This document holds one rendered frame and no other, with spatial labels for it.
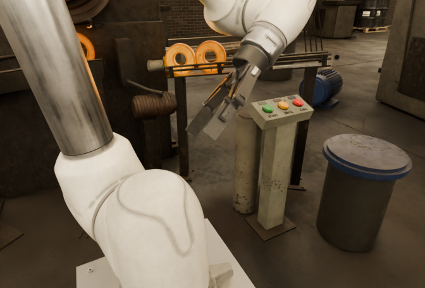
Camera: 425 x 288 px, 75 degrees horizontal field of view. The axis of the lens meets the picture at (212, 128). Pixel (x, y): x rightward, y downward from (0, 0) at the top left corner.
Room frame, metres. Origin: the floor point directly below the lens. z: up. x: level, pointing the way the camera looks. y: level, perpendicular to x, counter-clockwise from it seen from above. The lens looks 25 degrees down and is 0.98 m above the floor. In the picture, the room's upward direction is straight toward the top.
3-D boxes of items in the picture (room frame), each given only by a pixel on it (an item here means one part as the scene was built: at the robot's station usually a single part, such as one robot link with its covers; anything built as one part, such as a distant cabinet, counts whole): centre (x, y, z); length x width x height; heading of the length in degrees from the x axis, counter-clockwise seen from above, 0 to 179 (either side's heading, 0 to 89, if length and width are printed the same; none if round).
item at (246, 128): (1.15, -0.17, 0.26); 0.12 x 0.12 x 0.52
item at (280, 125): (1.03, -0.28, 0.31); 0.24 x 0.16 x 0.62; 117
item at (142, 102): (1.40, 0.31, 0.27); 0.22 x 0.13 x 0.53; 117
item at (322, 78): (2.77, -1.14, 0.17); 0.57 x 0.31 x 0.34; 137
